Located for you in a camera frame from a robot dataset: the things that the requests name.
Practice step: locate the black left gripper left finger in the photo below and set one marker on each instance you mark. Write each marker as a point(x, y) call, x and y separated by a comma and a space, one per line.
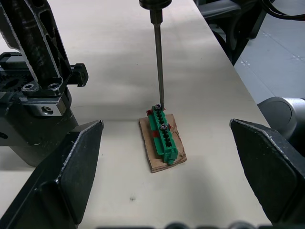
point(69, 171)

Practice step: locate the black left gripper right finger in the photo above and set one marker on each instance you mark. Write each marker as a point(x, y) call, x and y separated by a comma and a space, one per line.
point(269, 167)

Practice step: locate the black electric screwdriver with bit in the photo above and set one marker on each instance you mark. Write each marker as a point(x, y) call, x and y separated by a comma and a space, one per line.
point(158, 59)

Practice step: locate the black workpiece gripper body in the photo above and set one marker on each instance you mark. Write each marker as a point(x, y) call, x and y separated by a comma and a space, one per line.
point(35, 124)

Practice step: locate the brown cardboard piece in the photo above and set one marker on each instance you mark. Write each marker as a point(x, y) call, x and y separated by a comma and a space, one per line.
point(147, 145)

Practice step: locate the green plastic screw holder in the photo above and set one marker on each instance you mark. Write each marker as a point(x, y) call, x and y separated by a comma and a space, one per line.
point(164, 140)

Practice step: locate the small silver screw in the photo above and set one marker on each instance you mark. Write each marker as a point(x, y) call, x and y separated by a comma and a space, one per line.
point(163, 127)
point(157, 106)

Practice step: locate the red tape strip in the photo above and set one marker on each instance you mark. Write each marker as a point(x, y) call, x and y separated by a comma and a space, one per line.
point(155, 134)
point(149, 111)

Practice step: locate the black chair frame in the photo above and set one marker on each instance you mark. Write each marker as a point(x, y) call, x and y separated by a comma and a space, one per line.
point(231, 35)

